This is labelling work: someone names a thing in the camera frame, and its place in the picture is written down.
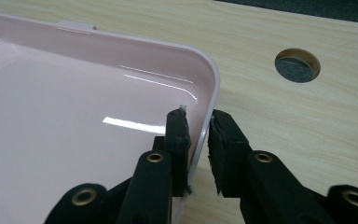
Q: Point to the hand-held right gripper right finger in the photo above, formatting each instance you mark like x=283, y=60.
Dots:
x=230, y=155

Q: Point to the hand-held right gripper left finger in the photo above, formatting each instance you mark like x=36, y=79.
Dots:
x=178, y=140

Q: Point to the pink plastic bin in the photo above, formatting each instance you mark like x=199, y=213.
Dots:
x=59, y=109

